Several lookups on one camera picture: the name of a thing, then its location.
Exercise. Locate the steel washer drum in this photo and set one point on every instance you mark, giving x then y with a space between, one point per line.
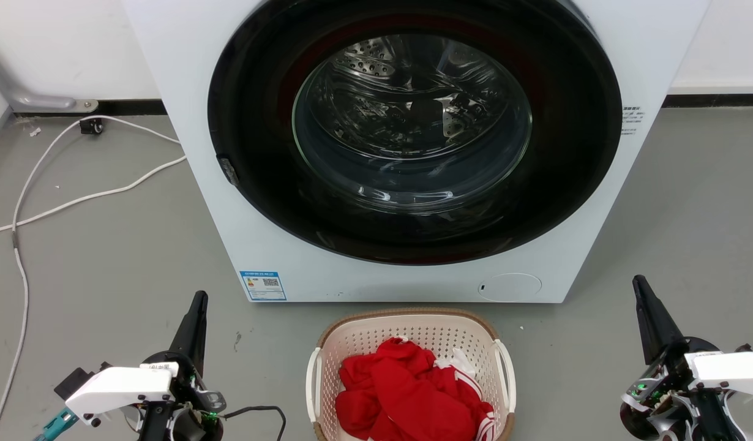
407 104

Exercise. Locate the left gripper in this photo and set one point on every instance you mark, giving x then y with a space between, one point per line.
122 386

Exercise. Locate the round white filter cover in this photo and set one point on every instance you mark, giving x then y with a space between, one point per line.
510 286

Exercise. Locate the white front-load washing machine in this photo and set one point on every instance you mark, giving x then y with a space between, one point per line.
407 282

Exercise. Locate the beige perforated laundry basket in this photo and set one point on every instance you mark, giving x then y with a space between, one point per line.
358 340

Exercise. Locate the teal plastic connector piece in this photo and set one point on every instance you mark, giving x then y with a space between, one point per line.
57 424

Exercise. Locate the red garment with white stripes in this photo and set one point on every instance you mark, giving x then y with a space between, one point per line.
407 392

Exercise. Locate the blue energy label sticker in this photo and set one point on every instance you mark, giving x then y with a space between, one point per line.
263 285

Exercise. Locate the black round glass washer door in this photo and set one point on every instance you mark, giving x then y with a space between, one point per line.
572 184

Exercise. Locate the grey wall pipe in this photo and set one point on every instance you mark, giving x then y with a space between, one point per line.
27 98

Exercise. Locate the small printed text sticker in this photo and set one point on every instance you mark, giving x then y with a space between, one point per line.
632 119

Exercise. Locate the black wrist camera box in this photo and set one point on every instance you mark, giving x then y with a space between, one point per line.
73 381

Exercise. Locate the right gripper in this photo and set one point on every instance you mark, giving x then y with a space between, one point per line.
728 370

